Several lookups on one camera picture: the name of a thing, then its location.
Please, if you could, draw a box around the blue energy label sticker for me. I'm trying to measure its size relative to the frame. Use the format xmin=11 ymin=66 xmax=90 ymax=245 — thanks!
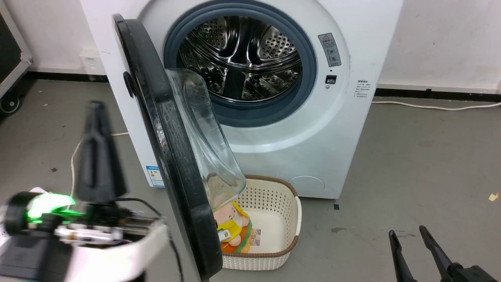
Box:
xmin=146 ymin=165 xmax=165 ymax=188

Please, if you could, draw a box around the cream woven laundry basket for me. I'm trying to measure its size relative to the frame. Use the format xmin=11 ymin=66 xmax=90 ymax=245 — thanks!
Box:
xmin=213 ymin=175 xmax=302 ymax=271

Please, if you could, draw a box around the yellow orange plush doll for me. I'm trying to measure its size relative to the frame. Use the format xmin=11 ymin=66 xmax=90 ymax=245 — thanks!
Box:
xmin=213 ymin=201 xmax=253 ymax=254

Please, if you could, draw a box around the black washing machine door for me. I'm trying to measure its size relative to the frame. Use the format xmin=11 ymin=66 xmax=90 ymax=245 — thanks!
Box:
xmin=113 ymin=14 xmax=247 ymax=282

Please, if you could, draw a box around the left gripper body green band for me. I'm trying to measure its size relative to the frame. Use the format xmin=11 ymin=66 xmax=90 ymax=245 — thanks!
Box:
xmin=3 ymin=191 xmax=162 ymax=248

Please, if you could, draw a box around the black caster wheel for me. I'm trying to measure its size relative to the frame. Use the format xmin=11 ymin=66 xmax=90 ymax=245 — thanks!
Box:
xmin=0 ymin=94 xmax=22 ymax=115

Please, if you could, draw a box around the white front-load washing machine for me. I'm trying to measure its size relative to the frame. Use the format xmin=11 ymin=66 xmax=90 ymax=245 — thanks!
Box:
xmin=80 ymin=0 xmax=404 ymax=200

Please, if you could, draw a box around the steel washing machine drum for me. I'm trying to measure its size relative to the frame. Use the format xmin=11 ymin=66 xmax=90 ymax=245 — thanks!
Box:
xmin=178 ymin=16 xmax=304 ymax=102

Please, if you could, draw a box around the white wall outlet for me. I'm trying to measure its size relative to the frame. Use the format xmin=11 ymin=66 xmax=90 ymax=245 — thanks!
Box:
xmin=79 ymin=49 xmax=106 ymax=75

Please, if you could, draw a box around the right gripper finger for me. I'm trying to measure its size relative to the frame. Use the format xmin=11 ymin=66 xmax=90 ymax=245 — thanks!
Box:
xmin=389 ymin=230 xmax=418 ymax=282
xmin=419 ymin=225 xmax=463 ymax=282

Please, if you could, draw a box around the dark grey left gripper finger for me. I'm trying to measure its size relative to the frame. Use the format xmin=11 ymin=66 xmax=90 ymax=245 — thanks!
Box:
xmin=74 ymin=100 xmax=128 ymax=204

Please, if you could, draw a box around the grey warning sticker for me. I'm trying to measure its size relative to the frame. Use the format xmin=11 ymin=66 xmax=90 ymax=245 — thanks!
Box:
xmin=318 ymin=33 xmax=342 ymax=67

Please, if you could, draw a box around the grey rubber door gasket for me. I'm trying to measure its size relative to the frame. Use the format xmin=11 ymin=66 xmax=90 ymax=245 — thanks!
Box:
xmin=163 ymin=0 xmax=317 ymax=128

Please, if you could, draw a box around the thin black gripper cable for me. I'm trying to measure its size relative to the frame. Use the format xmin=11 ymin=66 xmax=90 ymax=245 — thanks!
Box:
xmin=113 ymin=197 xmax=184 ymax=282

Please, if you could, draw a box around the small text sticker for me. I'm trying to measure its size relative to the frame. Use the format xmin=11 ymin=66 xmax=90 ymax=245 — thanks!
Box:
xmin=354 ymin=80 xmax=371 ymax=99

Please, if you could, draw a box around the white floor cable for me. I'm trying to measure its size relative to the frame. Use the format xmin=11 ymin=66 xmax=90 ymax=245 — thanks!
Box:
xmin=371 ymin=100 xmax=501 ymax=112

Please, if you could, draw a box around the black metal-edged flight case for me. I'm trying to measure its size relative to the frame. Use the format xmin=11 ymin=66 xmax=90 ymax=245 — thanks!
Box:
xmin=0 ymin=0 xmax=34 ymax=98

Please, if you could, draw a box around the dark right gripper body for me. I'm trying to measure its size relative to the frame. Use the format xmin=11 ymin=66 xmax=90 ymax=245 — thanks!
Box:
xmin=446 ymin=264 xmax=498 ymax=282

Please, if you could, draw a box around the round white filter cover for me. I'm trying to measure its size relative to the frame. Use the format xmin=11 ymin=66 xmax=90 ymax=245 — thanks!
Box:
xmin=288 ymin=175 xmax=325 ymax=198

